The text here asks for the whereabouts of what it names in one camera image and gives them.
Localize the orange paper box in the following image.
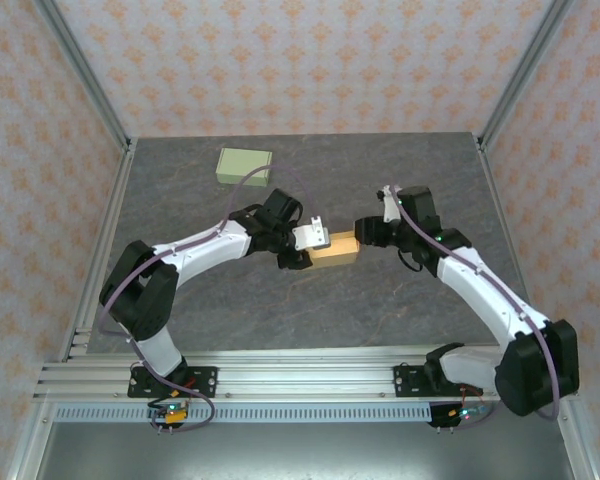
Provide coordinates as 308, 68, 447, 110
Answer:
308, 229, 360, 271

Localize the green paper box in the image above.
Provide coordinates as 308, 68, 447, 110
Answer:
214, 147, 274, 189

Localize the grey metal sheet panel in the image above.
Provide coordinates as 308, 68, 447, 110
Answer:
34, 422, 576, 480

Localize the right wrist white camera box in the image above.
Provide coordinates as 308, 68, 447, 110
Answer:
377, 184, 404, 225

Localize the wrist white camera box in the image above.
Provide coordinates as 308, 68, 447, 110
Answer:
292, 214, 333, 253
377, 184, 404, 225

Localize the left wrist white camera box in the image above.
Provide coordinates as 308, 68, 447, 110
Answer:
292, 214, 333, 253

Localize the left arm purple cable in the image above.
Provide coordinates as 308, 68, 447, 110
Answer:
98, 164, 321, 434

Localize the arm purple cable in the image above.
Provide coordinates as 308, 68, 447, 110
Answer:
98, 164, 321, 434
392, 184, 562, 431

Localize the aluminium table side rail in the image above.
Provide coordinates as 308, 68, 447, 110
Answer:
474, 137, 551, 361
57, 139, 139, 361

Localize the aluminium mounting rail beam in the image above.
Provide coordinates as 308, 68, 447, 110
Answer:
32, 348, 581, 402

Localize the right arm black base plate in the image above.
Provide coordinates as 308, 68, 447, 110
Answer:
393, 364, 481, 399

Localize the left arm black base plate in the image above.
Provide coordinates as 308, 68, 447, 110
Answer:
127, 366, 219, 399

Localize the grey slotted cable duct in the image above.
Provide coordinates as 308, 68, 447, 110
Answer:
52, 403, 434, 424

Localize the aluminium upright frame post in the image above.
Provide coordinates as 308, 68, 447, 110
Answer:
32, 0, 134, 154
477, 0, 579, 151

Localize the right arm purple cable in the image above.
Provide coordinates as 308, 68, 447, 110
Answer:
392, 184, 562, 431

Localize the aluminium lower frame bar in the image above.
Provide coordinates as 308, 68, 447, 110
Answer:
552, 399, 600, 480
4, 399, 56, 480

